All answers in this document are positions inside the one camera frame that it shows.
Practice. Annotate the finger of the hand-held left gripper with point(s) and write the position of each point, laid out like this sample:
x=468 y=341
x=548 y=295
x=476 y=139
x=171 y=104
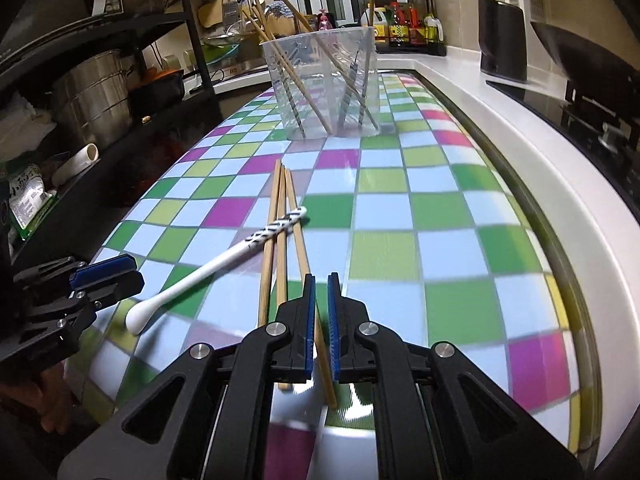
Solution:
x=115 y=290
x=105 y=266

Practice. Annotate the black electric kettle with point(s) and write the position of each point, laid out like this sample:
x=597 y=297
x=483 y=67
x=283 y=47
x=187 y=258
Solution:
x=502 y=40

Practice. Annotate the green food packet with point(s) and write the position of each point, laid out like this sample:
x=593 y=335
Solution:
x=30 y=200

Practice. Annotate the black shelf rack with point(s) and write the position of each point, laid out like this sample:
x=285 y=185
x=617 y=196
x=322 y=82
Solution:
x=192 y=35

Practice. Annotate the yellow oil jug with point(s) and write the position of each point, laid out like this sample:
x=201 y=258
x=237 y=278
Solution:
x=378 y=22

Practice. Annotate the person's left hand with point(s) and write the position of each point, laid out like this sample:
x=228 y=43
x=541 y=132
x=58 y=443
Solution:
x=45 y=405

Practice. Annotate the checkered tablecloth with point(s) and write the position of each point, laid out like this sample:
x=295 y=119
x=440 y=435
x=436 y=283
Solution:
x=450 y=240

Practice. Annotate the black wok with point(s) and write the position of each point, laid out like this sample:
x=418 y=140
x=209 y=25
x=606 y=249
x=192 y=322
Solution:
x=590 y=55

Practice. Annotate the dark sauce bottle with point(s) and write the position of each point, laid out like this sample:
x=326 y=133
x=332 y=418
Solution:
x=412 y=25
x=397 y=25

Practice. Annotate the steel stockpot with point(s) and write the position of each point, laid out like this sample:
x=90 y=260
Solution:
x=90 y=100

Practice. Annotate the black kitchen appliance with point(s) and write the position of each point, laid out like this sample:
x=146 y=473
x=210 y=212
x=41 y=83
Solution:
x=50 y=5

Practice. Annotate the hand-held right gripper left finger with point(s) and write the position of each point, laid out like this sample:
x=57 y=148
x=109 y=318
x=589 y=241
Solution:
x=309 y=330

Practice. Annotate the pink detergent bottle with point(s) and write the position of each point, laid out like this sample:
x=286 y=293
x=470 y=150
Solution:
x=325 y=21

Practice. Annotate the black gas stove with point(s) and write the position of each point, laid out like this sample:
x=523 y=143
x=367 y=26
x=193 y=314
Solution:
x=550 y=105

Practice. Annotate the green plastic basin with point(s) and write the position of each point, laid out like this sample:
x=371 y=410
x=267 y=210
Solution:
x=220 y=52

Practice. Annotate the black cooking pot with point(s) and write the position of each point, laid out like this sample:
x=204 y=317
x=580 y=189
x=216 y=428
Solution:
x=155 y=90

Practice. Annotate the clear plastic utensil holder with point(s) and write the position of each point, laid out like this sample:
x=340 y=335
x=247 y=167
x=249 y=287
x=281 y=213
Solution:
x=365 y=60

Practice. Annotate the wooden chopstick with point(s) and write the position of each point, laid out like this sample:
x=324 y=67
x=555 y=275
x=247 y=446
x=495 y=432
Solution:
x=260 y=15
x=260 y=35
x=300 y=255
x=300 y=27
x=265 y=280
x=282 y=270

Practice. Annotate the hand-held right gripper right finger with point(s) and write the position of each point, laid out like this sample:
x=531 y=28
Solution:
x=335 y=330

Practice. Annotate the white rolled pipe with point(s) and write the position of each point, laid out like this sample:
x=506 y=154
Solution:
x=75 y=162

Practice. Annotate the clear oil jug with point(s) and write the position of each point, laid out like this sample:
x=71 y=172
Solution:
x=432 y=30

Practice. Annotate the metal grater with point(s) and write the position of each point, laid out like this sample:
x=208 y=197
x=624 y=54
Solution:
x=230 y=10

